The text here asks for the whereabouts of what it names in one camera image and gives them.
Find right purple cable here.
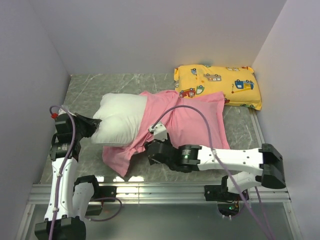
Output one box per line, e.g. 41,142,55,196
151,105,276,240

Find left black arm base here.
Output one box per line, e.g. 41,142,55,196
85,185,117,218

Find yellow cartoon print pillow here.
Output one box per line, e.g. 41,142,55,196
173,64,262,111

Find pink pillowcase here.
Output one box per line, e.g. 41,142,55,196
102,90,230,177

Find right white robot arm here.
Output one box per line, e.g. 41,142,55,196
144,140,286,200

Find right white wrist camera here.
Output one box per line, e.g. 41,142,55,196
148,122,168,142

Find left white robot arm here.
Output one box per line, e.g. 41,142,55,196
34,113,101,240

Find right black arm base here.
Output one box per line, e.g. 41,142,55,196
204,185,244,221

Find white pillow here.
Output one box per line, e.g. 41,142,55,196
90,93,147,147

